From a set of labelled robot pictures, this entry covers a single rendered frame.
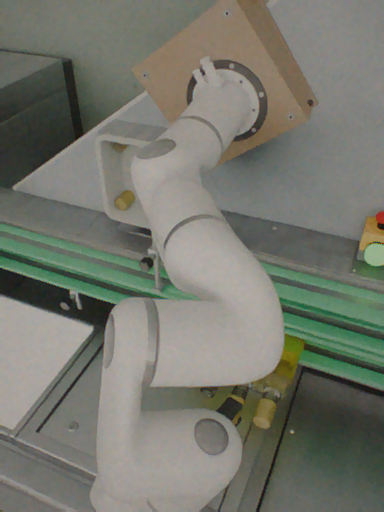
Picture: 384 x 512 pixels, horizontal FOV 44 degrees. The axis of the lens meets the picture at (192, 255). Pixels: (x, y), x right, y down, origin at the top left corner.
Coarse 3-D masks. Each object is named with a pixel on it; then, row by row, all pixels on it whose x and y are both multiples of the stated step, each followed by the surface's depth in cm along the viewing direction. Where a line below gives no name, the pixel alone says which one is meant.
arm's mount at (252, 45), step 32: (224, 0) 77; (256, 0) 84; (192, 32) 82; (224, 32) 80; (256, 32) 79; (160, 64) 88; (192, 64) 86; (224, 64) 83; (256, 64) 82; (288, 64) 86; (160, 96) 93; (192, 96) 90; (288, 96) 83; (256, 128) 89; (288, 128) 87; (224, 160) 97
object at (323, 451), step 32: (0, 288) 139; (32, 288) 140; (64, 288) 140; (96, 320) 130; (320, 384) 113; (352, 384) 113; (288, 416) 108; (320, 416) 107; (352, 416) 106; (0, 448) 98; (288, 448) 101; (320, 448) 101; (352, 448) 101; (0, 480) 94; (32, 480) 93; (64, 480) 92; (256, 480) 94; (288, 480) 95; (320, 480) 95; (352, 480) 95
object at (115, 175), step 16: (96, 144) 107; (144, 144) 102; (112, 160) 113; (128, 160) 115; (112, 176) 115; (128, 176) 118; (112, 192) 117; (112, 208) 119; (128, 208) 120; (144, 224) 116
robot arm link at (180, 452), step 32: (128, 320) 43; (128, 352) 42; (128, 384) 42; (128, 416) 43; (160, 416) 47; (192, 416) 48; (96, 448) 47; (128, 448) 43; (160, 448) 45; (192, 448) 46; (224, 448) 47; (128, 480) 43; (160, 480) 44; (192, 480) 45; (224, 480) 47
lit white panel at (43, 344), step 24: (0, 312) 127; (24, 312) 127; (0, 336) 121; (24, 336) 121; (48, 336) 121; (72, 336) 121; (0, 360) 115; (24, 360) 115; (48, 360) 115; (0, 384) 109; (24, 384) 109; (48, 384) 109; (0, 408) 104; (24, 408) 104
